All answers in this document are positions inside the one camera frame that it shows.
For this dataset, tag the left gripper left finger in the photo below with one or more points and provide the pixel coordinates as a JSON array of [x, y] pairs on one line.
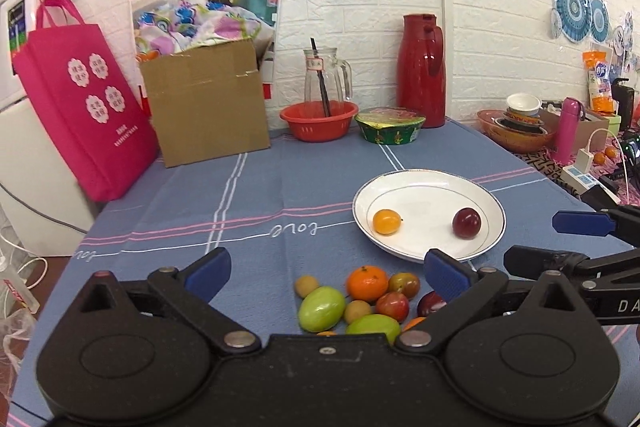
[[187, 293]]

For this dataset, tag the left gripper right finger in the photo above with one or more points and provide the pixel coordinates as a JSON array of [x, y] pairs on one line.
[[470, 297]]

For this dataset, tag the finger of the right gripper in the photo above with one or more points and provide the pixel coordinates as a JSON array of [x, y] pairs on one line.
[[622, 222], [526, 264]]

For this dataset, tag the dark red plum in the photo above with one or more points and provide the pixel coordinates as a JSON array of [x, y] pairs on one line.
[[466, 223], [429, 304]]

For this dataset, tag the large orange tangerine front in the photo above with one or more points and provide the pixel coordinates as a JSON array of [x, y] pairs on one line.
[[413, 323]]

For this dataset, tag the red apple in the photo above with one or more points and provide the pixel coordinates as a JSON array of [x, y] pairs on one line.
[[393, 304]]

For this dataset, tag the green mango front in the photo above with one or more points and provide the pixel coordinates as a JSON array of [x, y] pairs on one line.
[[375, 324]]

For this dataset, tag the green mango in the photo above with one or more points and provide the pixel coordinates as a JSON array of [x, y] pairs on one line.
[[321, 310], [375, 324]]

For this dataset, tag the small yellow orange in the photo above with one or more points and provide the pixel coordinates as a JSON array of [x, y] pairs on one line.
[[386, 222]]

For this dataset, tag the white power strip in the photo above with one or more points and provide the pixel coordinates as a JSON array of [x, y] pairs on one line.
[[579, 178]]

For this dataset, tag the white ceramic plate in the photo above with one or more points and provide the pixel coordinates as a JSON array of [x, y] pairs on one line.
[[426, 202]]

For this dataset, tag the orange tangerine back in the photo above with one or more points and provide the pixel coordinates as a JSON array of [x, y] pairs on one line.
[[367, 283]]

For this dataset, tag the brown wooden tray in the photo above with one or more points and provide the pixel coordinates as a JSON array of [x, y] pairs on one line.
[[514, 140]]

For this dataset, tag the tan longan middle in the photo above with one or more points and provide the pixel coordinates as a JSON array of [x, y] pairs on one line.
[[355, 310]]

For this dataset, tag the tan longan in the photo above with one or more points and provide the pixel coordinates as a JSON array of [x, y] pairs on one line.
[[305, 285], [355, 310]]

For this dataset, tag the pink thermos bottle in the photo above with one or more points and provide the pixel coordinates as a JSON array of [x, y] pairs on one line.
[[571, 114]]

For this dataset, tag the tan longan back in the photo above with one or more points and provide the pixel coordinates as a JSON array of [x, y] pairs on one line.
[[305, 285]]

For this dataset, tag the orange snack package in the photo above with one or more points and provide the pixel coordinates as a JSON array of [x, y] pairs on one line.
[[600, 91]]

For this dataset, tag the blue striped tablecloth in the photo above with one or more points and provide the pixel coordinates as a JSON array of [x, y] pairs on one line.
[[282, 213]]

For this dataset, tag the stacked white bowls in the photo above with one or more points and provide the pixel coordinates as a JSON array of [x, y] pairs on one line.
[[522, 112]]

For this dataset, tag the white water dispenser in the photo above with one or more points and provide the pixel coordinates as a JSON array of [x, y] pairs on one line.
[[40, 198]]

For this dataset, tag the plastic bottle on floor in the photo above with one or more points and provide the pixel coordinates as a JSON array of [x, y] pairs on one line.
[[19, 287]]

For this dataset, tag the green foil bowl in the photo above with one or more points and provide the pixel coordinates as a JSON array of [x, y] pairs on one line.
[[389, 125]]

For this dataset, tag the brown cardboard box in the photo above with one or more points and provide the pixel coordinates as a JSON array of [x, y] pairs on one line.
[[207, 102]]

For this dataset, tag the pink tote bag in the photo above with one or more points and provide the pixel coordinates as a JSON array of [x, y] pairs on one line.
[[83, 101]]

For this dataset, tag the blue paper fan decoration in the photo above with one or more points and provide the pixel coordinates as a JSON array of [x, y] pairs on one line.
[[578, 20]]

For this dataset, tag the red plastic basin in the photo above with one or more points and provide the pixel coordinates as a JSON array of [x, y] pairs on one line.
[[308, 123]]

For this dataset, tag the red thermos jug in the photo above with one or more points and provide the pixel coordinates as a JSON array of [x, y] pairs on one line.
[[421, 73]]

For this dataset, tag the dark utensil in pitcher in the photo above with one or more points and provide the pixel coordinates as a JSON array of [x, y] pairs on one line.
[[318, 67]]

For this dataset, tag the glass pitcher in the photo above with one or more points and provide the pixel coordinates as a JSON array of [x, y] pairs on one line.
[[336, 72]]

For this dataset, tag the floral cloth in box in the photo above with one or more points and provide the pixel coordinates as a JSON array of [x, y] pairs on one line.
[[176, 27]]

